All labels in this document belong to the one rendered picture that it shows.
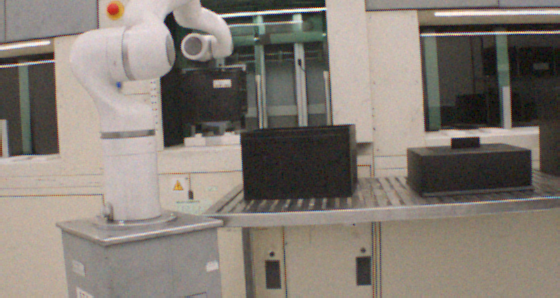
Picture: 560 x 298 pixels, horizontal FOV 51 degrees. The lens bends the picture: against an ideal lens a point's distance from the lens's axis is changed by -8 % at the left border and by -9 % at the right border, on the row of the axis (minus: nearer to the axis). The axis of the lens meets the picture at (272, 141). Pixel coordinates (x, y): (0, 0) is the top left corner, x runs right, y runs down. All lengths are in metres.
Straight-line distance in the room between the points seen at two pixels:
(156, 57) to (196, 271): 0.45
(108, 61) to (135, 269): 0.43
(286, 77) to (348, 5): 1.00
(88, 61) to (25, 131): 1.46
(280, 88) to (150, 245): 1.75
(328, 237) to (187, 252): 0.81
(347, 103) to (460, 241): 0.58
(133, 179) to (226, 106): 0.96
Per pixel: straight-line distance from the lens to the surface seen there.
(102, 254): 1.24
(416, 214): 1.40
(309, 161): 1.56
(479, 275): 2.11
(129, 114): 1.31
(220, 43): 2.02
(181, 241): 1.30
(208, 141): 2.23
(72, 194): 2.20
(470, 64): 2.50
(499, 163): 1.55
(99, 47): 1.34
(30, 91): 2.76
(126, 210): 1.33
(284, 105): 2.89
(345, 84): 1.94
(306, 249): 2.04
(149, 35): 1.31
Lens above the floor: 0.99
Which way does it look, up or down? 3 degrees down
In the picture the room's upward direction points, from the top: 3 degrees counter-clockwise
